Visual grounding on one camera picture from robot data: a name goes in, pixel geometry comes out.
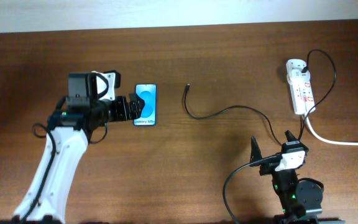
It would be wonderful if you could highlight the white power strip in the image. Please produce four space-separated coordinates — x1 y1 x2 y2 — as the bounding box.
286 59 315 116

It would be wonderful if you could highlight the black USB charger plug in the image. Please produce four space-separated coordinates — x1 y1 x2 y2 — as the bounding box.
301 66 309 73

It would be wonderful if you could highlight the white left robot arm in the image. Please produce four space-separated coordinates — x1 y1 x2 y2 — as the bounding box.
9 70 145 223

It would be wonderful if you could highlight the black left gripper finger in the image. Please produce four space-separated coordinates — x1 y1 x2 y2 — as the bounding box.
129 108 142 119
129 93 145 109

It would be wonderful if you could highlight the white power strip cord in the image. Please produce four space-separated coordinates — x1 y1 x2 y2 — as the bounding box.
304 113 358 148

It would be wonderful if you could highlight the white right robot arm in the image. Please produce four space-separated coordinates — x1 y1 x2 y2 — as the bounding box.
250 131 324 223

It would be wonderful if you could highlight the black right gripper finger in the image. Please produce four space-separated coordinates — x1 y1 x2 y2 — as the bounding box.
284 130 308 152
250 136 263 167

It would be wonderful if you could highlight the blue Galaxy smartphone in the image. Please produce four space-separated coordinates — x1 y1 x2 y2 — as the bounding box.
134 83 157 126

